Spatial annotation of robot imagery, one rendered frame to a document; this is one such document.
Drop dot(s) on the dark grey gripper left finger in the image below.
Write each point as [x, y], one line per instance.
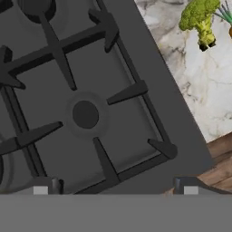
[45, 185]

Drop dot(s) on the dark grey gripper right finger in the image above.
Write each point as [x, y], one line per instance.
[187, 185]

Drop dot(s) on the green broccoli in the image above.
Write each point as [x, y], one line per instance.
[201, 18]

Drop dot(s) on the orange carrot with green top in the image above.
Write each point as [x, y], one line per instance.
[225, 13]

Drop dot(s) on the dark grey gas hob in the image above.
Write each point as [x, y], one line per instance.
[90, 99]

